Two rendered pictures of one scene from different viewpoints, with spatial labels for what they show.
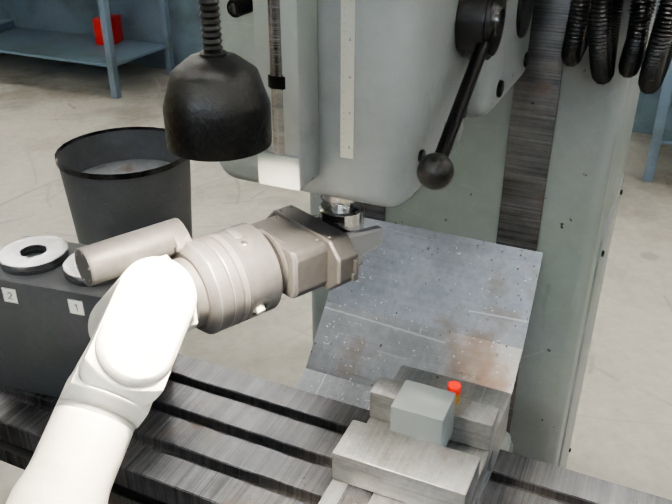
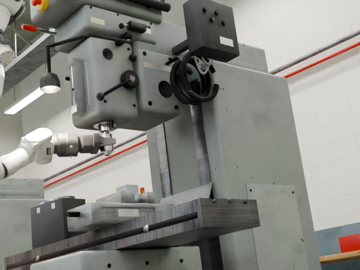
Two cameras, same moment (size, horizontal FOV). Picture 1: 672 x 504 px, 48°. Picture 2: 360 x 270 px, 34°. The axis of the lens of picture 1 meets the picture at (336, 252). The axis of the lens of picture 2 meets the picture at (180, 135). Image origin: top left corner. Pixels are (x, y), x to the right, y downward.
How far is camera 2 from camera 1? 1.82 m
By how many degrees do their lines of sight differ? 50
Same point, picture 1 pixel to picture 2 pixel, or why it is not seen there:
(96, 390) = (22, 143)
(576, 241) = (220, 172)
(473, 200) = (192, 173)
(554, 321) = not seen: hidden behind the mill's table
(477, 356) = not seen: hidden behind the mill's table
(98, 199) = not seen: outside the picture
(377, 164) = (94, 103)
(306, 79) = (79, 88)
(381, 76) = (92, 83)
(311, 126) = (81, 98)
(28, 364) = (40, 237)
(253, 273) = (69, 136)
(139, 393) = (30, 144)
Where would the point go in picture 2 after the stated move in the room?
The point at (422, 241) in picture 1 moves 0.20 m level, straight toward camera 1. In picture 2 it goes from (181, 196) to (152, 191)
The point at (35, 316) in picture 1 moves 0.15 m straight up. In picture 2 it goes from (43, 215) to (41, 179)
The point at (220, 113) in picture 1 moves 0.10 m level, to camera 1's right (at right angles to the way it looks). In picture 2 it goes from (45, 77) to (69, 70)
